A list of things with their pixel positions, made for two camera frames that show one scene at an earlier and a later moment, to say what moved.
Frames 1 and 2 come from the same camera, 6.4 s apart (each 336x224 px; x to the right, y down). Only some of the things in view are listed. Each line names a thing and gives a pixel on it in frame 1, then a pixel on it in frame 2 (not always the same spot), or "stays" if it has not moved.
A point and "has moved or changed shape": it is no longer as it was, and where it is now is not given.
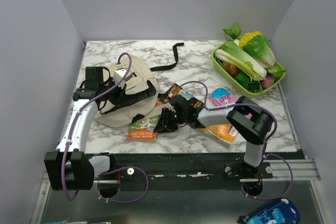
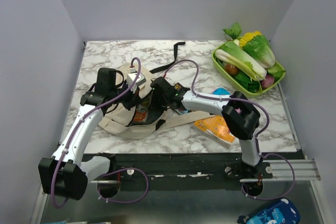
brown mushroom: x=231 y=68 stays
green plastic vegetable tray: x=240 y=86 stays
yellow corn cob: x=248 y=36 stays
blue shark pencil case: x=284 y=211 stays
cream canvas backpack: x=133 y=92 has moved or changed shape
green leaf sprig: x=234 y=31 stays
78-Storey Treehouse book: x=144 y=128 → x=141 y=110
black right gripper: x=164 y=125 → x=154 y=104
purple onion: x=268 y=82 stays
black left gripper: x=121 y=89 → x=134 y=99
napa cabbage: x=231 y=53 stays
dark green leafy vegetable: x=254 y=86 stays
